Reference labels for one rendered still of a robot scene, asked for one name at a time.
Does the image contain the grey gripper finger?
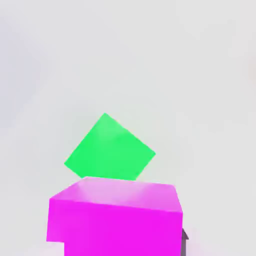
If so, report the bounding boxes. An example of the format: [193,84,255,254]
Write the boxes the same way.
[180,227,190,256]

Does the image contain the small magenta cube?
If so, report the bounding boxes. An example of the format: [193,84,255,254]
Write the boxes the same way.
[46,176,184,256]

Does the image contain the small green cube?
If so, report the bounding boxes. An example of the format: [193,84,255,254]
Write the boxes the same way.
[63,112,157,181]

